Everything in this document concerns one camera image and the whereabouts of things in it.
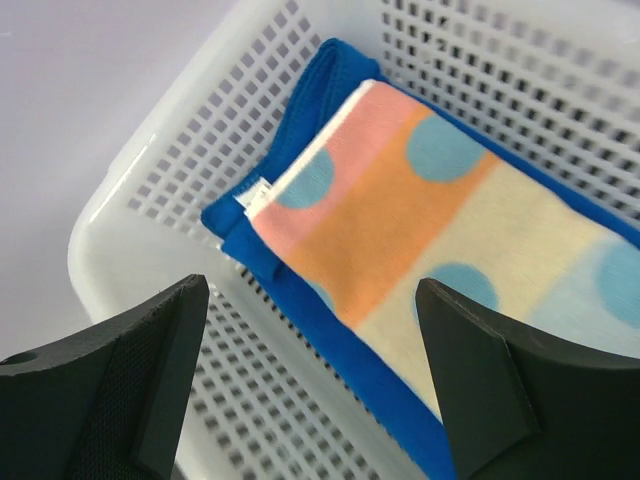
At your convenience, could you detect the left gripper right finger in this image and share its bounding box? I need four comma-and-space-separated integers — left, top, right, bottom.
415, 278, 639, 479

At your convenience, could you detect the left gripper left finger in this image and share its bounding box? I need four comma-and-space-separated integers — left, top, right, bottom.
1, 275, 209, 479

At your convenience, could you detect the blue microfiber towel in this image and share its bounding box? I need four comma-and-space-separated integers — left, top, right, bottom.
201, 39, 639, 479

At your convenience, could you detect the light blue cartoon towel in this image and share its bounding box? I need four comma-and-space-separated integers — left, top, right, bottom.
245, 80, 639, 411

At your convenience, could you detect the white perforated plastic basket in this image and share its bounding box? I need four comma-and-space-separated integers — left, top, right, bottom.
68, 1, 639, 479

